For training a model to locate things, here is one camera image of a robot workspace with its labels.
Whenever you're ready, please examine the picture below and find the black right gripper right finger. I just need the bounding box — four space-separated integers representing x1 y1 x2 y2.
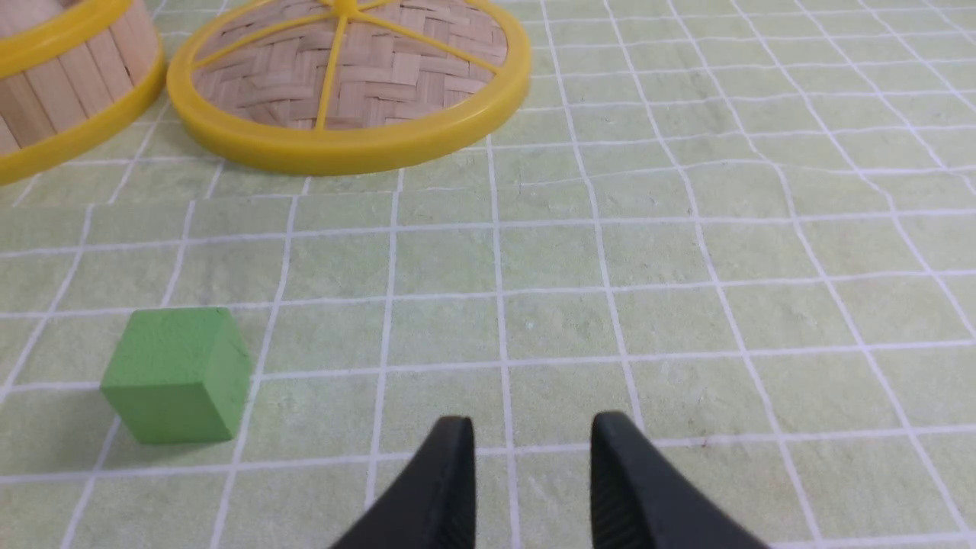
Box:
590 411 767 548

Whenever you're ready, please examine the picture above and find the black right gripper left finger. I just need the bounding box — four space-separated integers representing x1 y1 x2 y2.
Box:
332 416 477 548

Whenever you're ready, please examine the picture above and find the green cube block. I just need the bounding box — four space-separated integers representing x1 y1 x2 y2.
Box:
100 307 253 445

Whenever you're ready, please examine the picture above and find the green checkered tablecloth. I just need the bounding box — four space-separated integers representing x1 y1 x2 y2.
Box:
1 1 975 548

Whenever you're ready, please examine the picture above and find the woven bamboo steamer lid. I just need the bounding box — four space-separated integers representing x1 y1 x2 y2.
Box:
167 1 532 176

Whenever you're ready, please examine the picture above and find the bamboo steamer basket yellow rim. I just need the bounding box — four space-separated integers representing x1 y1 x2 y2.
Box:
1 1 166 185

